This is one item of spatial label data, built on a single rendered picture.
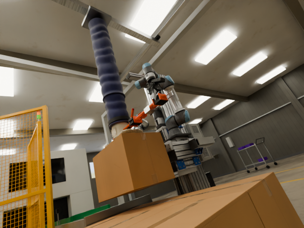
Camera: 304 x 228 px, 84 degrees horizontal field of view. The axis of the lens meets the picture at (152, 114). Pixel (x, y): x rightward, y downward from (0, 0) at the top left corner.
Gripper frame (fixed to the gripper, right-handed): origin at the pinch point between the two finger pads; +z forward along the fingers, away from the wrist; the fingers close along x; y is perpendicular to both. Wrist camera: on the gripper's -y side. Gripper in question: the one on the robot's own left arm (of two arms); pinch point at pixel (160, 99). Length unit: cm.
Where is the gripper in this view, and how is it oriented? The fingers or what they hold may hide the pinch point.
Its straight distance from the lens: 123.6
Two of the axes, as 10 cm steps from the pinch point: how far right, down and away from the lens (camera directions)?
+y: -5.8, 5.0, 6.4
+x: -7.6, -0.6, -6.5
